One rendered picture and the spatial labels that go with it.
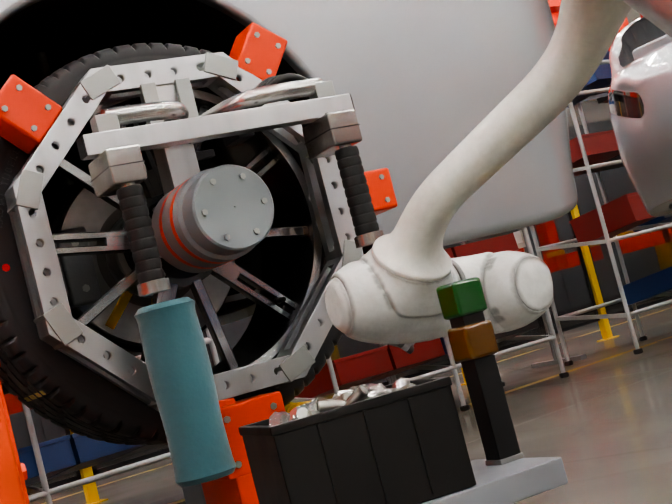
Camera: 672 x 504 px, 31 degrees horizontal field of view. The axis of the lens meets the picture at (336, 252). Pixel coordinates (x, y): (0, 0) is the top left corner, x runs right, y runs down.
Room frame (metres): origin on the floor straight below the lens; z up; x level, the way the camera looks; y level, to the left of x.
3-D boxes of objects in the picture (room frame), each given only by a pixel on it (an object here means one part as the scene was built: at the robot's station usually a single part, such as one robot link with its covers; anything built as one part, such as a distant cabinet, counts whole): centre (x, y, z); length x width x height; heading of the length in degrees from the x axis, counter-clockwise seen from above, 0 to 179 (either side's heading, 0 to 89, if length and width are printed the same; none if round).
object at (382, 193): (2.05, -0.07, 0.85); 0.09 x 0.08 x 0.07; 118
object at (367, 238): (1.77, -0.05, 0.83); 0.04 x 0.04 x 0.16
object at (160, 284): (1.61, 0.25, 0.83); 0.04 x 0.04 x 0.16
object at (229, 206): (1.83, 0.17, 0.85); 0.21 x 0.14 x 0.14; 28
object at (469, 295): (1.37, -0.13, 0.64); 0.04 x 0.04 x 0.04; 28
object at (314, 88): (1.83, 0.06, 1.03); 0.19 x 0.18 x 0.11; 28
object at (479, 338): (1.37, -0.13, 0.59); 0.04 x 0.04 x 0.04; 28
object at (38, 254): (1.89, 0.21, 0.85); 0.54 x 0.07 x 0.54; 118
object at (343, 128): (1.79, -0.04, 0.93); 0.09 x 0.05 x 0.05; 28
